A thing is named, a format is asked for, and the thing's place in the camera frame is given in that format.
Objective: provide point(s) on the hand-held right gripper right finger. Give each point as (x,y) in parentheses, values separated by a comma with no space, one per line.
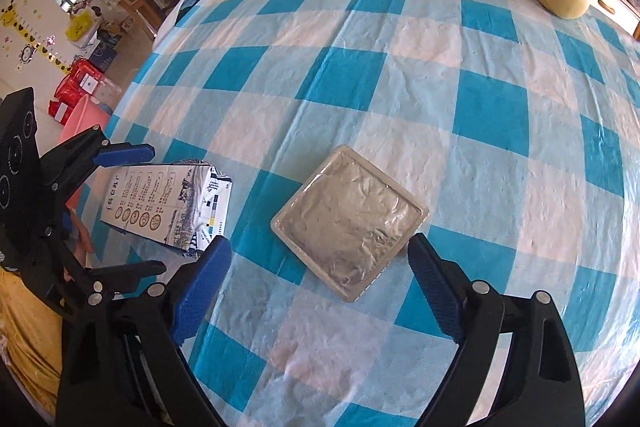
(435,287)

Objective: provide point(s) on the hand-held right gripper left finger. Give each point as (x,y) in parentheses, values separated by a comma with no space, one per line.
(205,282)

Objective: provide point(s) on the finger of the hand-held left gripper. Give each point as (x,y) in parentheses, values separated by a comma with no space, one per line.
(130,272)
(125,154)

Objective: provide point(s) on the pink plastic bin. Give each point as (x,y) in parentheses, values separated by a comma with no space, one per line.
(85,117)

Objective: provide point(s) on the white milk carton blue print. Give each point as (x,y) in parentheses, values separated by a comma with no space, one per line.
(160,202)

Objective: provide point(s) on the foil-lidded plastic tray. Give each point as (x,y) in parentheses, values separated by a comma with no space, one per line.
(350,222)

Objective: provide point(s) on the person's left hand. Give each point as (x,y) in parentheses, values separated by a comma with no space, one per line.
(81,234)

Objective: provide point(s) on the red box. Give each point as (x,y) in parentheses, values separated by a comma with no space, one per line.
(75,87)

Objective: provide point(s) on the person's yellow clothing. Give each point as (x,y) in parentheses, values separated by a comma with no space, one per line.
(25,332)

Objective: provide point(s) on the yellow bag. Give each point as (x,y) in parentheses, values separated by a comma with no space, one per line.
(81,24)

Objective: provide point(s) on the blue checked tablecloth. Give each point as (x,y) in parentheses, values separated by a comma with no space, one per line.
(400,72)

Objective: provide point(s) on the cartoon wall stickers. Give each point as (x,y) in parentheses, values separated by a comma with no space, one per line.
(30,42)

